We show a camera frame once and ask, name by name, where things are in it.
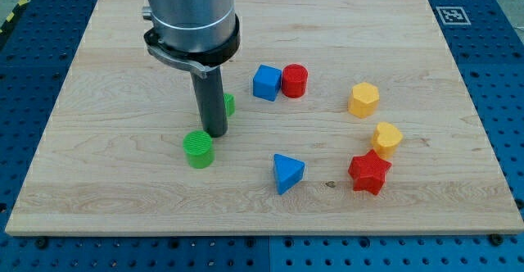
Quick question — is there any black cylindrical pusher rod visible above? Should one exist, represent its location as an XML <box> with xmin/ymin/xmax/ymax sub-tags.
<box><xmin>192</xmin><ymin>66</ymin><xmax>228</xmax><ymax>138</ymax></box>

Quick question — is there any green cylinder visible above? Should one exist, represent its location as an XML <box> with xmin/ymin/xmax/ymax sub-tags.
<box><xmin>183</xmin><ymin>130</ymin><xmax>215</xmax><ymax>169</ymax></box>

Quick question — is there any blue cube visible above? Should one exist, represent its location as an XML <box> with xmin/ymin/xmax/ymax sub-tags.
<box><xmin>252</xmin><ymin>65</ymin><xmax>282</xmax><ymax>102</ymax></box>

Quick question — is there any yellow heart block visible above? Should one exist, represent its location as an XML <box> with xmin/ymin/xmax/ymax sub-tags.
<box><xmin>371</xmin><ymin>122</ymin><xmax>404</xmax><ymax>159</ymax></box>

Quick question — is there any red star block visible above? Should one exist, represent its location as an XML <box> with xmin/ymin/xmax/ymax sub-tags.
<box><xmin>348</xmin><ymin>149</ymin><xmax>392</xmax><ymax>196</ymax></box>

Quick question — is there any wooden board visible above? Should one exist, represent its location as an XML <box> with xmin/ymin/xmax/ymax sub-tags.
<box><xmin>6</xmin><ymin>0</ymin><xmax>523</xmax><ymax>236</ymax></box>

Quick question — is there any yellow hexagon block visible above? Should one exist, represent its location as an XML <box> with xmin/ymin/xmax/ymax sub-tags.
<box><xmin>348</xmin><ymin>82</ymin><xmax>380</xmax><ymax>119</ymax></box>

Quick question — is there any green block behind rod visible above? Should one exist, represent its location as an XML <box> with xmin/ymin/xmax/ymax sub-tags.
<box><xmin>224</xmin><ymin>93</ymin><xmax>236</xmax><ymax>117</ymax></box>

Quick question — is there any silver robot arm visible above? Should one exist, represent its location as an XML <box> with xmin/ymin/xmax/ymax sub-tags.
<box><xmin>142</xmin><ymin>0</ymin><xmax>240</xmax><ymax>138</ymax></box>

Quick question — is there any fiducial marker tag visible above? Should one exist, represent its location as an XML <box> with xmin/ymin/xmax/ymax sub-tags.
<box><xmin>436</xmin><ymin>6</ymin><xmax>471</xmax><ymax>25</ymax></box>

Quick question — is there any blue triangle block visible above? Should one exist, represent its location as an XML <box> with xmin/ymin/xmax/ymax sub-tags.
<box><xmin>273</xmin><ymin>154</ymin><xmax>305</xmax><ymax>195</ymax></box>

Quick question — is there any red cylinder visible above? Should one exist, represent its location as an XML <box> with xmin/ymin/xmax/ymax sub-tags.
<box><xmin>281</xmin><ymin>64</ymin><xmax>309</xmax><ymax>98</ymax></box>

